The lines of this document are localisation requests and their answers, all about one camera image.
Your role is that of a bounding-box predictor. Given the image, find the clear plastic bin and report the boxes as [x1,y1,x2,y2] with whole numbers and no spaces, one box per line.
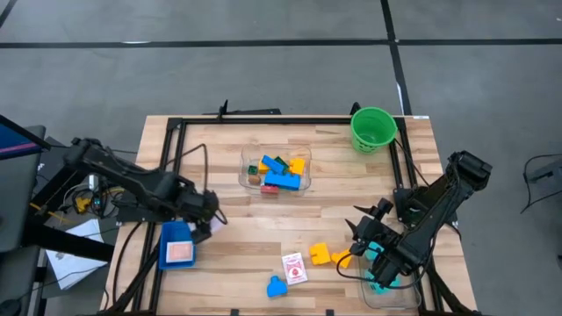
[238,143,313,198]
[355,220,422,312]

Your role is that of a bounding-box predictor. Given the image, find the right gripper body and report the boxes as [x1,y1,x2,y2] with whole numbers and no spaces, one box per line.
[350,197,399,260]

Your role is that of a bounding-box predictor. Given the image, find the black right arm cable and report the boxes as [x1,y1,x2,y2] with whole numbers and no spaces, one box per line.
[336,250,425,291]

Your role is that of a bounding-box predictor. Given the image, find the blue plastic tray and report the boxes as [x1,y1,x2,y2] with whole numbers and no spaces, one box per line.
[157,219,198,270]

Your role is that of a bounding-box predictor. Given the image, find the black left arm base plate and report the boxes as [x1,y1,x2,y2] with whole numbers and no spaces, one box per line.
[116,188,181,223]

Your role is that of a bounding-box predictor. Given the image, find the black side cart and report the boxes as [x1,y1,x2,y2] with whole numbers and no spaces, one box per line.
[0,125,116,316]

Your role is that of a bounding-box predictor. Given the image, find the blue arched toy brick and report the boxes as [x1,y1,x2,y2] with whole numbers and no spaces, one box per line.
[266,275,289,298]

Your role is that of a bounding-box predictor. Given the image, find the long blue toy brick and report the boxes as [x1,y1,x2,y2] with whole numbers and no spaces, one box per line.
[263,170,302,192]

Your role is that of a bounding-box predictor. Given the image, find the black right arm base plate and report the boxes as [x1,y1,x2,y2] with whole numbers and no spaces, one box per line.
[393,188,458,225]

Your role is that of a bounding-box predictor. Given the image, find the large yellow notched brick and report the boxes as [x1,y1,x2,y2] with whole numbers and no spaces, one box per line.
[308,242,332,266]

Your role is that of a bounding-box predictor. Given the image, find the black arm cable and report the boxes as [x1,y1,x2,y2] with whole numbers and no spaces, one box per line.
[336,250,425,291]
[164,143,229,227]

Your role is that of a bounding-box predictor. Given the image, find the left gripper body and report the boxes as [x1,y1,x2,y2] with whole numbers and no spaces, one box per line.
[179,190,220,245]

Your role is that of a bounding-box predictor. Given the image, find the yellow wedge toy brick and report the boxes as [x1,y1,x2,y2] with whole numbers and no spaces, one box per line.
[330,248,354,269]

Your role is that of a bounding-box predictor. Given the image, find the white paper sheets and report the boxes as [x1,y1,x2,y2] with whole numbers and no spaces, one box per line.
[45,218,110,291]

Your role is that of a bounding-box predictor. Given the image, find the card deck red emblem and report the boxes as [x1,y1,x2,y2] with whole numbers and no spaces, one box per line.
[281,252,309,287]

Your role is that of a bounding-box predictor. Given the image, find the green monster face bucket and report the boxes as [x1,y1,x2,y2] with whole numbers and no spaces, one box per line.
[349,106,399,154]

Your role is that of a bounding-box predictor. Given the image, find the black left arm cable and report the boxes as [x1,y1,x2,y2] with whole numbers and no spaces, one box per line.
[164,143,229,227]

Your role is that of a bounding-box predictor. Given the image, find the slim blue toy brick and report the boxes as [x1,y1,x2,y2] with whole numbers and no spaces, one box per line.
[262,154,287,176]

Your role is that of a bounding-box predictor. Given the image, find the grey floor stand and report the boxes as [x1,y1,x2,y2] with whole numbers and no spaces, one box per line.
[520,152,562,215]

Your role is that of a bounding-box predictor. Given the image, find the teal foam die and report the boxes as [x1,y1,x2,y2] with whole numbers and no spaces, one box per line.
[364,269,400,295]
[364,241,384,262]

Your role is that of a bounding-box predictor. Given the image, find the long black stand foot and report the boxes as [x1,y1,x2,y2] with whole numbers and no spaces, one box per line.
[203,99,282,118]

